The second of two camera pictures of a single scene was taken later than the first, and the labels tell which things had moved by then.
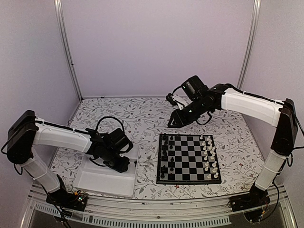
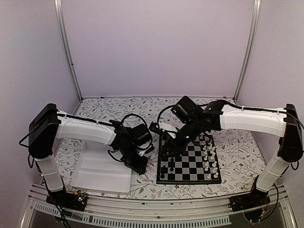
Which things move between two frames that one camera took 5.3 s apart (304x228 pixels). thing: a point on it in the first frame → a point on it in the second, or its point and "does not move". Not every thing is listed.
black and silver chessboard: [187, 159] does not move
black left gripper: [121, 167] → [139, 166]
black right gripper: [178, 125] → [173, 147]
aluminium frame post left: [59, 11] does not move
